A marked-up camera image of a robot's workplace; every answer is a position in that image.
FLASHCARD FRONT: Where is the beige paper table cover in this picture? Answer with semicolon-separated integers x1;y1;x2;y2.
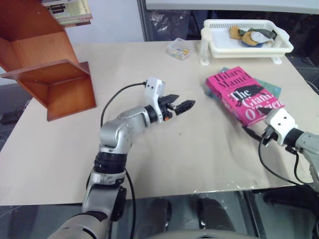
0;41;312;206

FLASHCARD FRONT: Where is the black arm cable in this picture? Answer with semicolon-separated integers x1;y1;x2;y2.
258;139;315;186
100;81;148;239

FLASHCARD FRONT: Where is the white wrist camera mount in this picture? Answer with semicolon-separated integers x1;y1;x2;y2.
144;77;166;124
263;108;299;146

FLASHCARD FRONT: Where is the blue cloth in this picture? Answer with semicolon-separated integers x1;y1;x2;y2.
240;41;264;48

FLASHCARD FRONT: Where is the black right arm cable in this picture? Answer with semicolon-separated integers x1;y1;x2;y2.
258;139;315;186

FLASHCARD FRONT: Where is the teal book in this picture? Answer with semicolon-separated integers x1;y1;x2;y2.
204;66;283;98

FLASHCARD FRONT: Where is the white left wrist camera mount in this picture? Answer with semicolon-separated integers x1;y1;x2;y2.
144;77;166;124

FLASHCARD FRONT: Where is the brown wooden bookshelf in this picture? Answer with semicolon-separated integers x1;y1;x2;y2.
0;0;97;122

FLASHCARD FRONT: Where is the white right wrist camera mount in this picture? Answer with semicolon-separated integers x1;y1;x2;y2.
263;108;299;146

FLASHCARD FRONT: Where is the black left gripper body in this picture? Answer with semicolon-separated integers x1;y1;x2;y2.
158;97;177;122

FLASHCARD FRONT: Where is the grey robot torso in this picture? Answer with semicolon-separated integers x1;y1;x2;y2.
149;230;253;239

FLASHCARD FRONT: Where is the cream spine book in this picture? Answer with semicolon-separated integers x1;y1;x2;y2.
59;17;92;27

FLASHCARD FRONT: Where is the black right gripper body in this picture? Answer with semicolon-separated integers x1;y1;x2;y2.
261;125;278;147

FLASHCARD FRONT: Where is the pink Hilary Mantel book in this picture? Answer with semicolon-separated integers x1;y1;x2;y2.
205;66;286;127

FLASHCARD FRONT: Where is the clear plastic small box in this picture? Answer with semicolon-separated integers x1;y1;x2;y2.
166;38;195;61

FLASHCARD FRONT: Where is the grey-green cloth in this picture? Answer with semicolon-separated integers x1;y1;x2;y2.
238;28;278;44

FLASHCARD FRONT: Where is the white thin book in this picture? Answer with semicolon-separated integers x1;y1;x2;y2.
41;0;78;7

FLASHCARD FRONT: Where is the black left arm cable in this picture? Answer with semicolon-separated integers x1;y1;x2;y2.
100;81;148;239

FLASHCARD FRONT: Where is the white plastic basket rack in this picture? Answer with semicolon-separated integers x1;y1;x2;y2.
198;19;294;66

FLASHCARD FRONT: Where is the black box on floor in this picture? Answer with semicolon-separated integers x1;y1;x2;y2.
0;109;26;125

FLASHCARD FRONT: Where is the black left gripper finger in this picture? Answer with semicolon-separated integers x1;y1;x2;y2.
161;94;181;105
174;100;196;116

